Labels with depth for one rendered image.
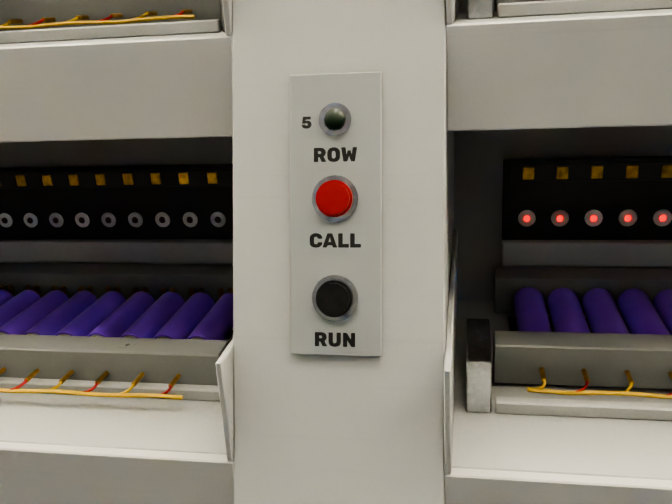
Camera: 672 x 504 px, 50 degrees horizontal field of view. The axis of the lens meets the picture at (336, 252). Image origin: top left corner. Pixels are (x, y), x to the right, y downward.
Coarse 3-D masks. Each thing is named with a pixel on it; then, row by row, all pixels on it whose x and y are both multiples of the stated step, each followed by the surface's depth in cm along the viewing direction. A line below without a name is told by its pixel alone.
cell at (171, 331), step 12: (192, 300) 46; (204, 300) 46; (180, 312) 44; (192, 312) 44; (204, 312) 45; (168, 324) 42; (180, 324) 42; (192, 324) 43; (156, 336) 41; (168, 336) 41; (180, 336) 42
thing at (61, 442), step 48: (0, 240) 53; (48, 240) 53; (96, 240) 52; (144, 240) 51; (192, 240) 51; (0, 432) 36; (48, 432) 36; (96, 432) 35; (144, 432) 35; (192, 432) 35; (0, 480) 35; (48, 480) 35; (96, 480) 34; (144, 480) 34; (192, 480) 33
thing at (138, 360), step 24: (0, 336) 41; (24, 336) 41; (48, 336) 41; (72, 336) 40; (0, 360) 40; (24, 360) 40; (48, 360) 39; (72, 360) 39; (96, 360) 39; (120, 360) 38; (144, 360) 38; (168, 360) 38; (192, 360) 38; (216, 360) 37; (24, 384) 38; (96, 384) 38; (192, 384) 38; (216, 384) 38
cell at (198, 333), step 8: (224, 296) 46; (232, 296) 46; (216, 304) 45; (224, 304) 45; (232, 304) 45; (208, 312) 44; (216, 312) 44; (224, 312) 44; (232, 312) 44; (208, 320) 42; (216, 320) 43; (224, 320) 43; (232, 320) 44; (200, 328) 41; (208, 328) 42; (216, 328) 42; (224, 328) 43; (232, 328) 44; (192, 336) 41; (200, 336) 41; (208, 336) 41; (216, 336) 41; (224, 336) 43
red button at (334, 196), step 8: (328, 184) 31; (336, 184) 31; (344, 184) 31; (320, 192) 31; (328, 192) 31; (336, 192) 31; (344, 192) 31; (320, 200) 31; (328, 200) 31; (336, 200) 31; (344, 200) 31; (352, 200) 31; (320, 208) 31; (328, 208) 31; (336, 208) 31; (344, 208) 31; (336, 216) 31
